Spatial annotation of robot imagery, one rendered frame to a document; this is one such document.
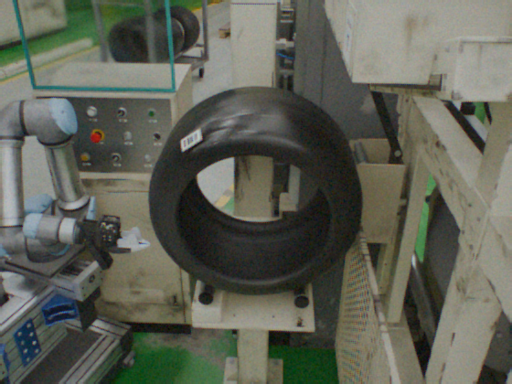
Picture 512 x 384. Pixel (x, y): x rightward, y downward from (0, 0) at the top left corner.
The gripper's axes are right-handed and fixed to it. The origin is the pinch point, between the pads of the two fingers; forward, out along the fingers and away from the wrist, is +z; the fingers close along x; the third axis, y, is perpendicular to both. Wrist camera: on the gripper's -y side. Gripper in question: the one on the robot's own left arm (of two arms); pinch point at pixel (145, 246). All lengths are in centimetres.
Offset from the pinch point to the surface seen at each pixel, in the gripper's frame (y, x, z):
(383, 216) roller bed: 10, 19, 73
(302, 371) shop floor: -93, 40, 66
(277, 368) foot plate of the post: -93, 40, 54
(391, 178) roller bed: 24, 19, 72
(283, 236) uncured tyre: 0.0, 15.0, 42.1
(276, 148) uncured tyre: 44, -12, 33
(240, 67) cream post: 50, 26, 21
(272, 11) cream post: 67, 26, 28
